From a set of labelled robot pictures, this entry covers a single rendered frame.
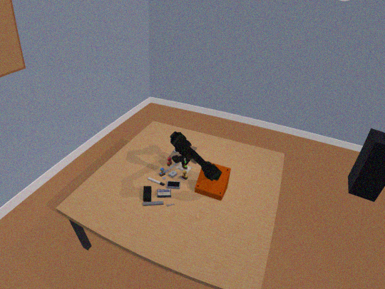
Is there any yellow rubber stamp with round handle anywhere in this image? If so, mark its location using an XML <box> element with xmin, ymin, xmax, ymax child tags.
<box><xmin>181</xmin><ymin>171</ymin><xmax>188</xmax><ymax>180</ymax></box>

